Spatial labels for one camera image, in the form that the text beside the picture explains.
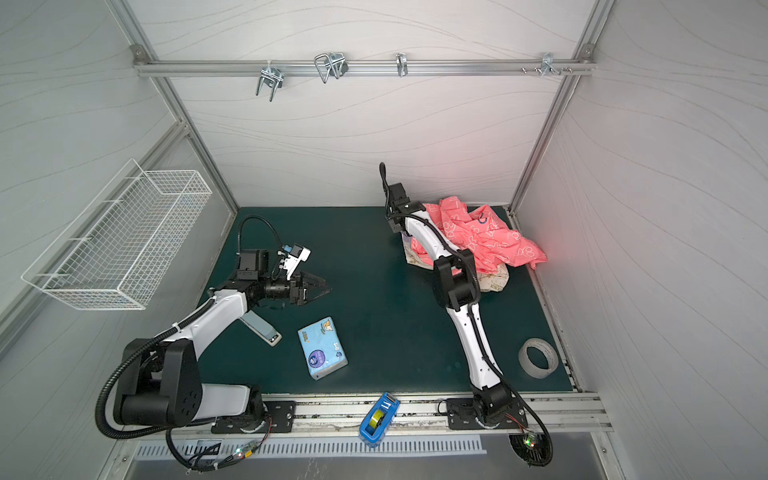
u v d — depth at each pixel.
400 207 0.79
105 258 0.65
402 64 0.78
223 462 0.66
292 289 0.72
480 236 0.92
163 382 0.42
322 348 0.80
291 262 0.75
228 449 0.70
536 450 0.72
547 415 0.75
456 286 0.65
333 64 0.76
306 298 0.71
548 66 0.77
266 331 0.83
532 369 0.79
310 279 0.82
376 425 0.69
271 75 0.78
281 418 0.74
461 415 0.73
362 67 0.78
